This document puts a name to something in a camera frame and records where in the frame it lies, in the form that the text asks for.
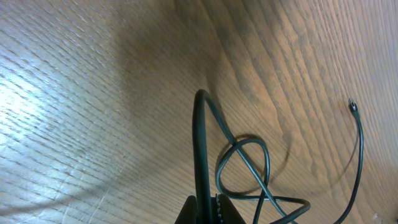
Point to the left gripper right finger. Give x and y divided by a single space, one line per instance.
225 211

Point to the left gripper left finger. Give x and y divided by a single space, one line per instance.
188 213

